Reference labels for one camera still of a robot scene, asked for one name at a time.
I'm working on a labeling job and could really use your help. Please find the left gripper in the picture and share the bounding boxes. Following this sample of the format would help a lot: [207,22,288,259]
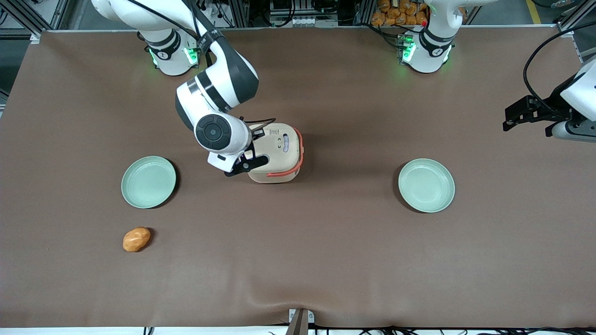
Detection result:
[502,77,580,132]

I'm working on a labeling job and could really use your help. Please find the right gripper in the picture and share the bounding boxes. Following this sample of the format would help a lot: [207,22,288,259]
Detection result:
[207,140,270,178]

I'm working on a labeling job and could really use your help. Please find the cream rice cooker orange handle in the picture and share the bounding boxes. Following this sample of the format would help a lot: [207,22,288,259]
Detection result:
[246,123,305,184]

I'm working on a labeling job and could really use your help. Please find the pale green plate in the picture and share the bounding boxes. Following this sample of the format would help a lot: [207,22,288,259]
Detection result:
[121,155,178,209]
[398,158,456,214]

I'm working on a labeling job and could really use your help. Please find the brown table mat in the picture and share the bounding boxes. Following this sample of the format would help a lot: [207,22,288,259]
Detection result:
[0,28,596,329]

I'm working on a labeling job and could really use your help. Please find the orange-brown bread roll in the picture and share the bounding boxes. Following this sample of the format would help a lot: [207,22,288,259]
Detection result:
[122,227,152,253]

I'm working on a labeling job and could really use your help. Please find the white power strip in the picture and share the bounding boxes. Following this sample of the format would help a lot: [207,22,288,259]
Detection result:
[269,14,339,27]

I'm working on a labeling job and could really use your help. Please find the bag of orange breads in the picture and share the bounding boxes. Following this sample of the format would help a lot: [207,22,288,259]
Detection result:
[371,0,428,27]

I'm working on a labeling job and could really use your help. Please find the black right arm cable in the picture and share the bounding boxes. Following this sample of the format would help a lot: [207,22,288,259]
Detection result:
[238,116,277,132]

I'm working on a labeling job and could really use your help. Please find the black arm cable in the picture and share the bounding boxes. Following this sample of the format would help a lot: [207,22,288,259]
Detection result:
[238,116,277,132]
[523,20,596,117]

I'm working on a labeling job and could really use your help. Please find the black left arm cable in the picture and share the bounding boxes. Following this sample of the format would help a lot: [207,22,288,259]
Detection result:
[523,20,596,117]

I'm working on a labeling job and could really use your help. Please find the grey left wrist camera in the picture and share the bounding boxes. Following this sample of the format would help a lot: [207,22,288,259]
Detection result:
[545,119,596,143]

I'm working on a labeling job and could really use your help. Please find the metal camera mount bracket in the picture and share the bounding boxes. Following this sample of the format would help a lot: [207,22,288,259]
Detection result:
[285,308,316,335]

